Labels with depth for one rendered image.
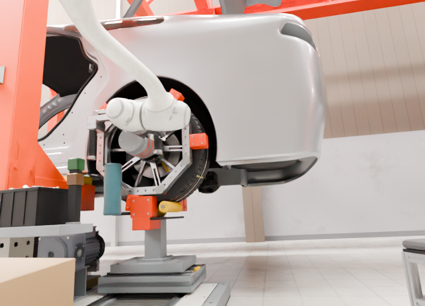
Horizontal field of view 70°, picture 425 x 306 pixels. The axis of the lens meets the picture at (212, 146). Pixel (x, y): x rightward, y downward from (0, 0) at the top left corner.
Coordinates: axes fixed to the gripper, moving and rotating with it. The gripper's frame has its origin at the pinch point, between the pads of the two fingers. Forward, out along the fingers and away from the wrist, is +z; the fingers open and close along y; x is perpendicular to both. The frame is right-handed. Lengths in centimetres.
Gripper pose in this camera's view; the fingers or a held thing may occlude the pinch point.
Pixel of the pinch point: (157, 136)
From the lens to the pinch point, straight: 145.3
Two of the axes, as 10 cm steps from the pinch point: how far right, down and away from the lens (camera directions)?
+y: 9.8, -0.9, -1.7
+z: 1.8, 2.1, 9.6
